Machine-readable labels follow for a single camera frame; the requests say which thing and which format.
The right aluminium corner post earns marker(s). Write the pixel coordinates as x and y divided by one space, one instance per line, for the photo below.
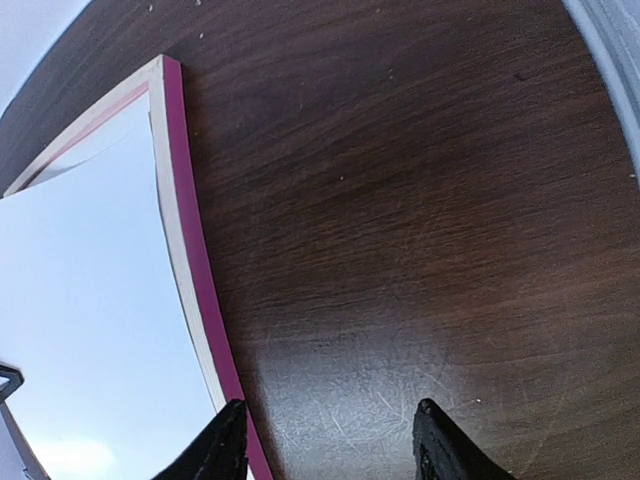
611 32

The landscape photo print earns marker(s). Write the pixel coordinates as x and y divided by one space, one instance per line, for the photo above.
91 316

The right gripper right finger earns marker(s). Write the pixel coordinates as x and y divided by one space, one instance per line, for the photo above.
443 451

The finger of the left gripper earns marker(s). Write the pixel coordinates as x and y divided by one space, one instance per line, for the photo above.
11 380

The pink wooden picture frame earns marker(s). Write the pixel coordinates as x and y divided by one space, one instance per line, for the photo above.
155 93

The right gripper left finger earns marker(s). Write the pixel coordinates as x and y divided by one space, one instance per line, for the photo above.
218 451

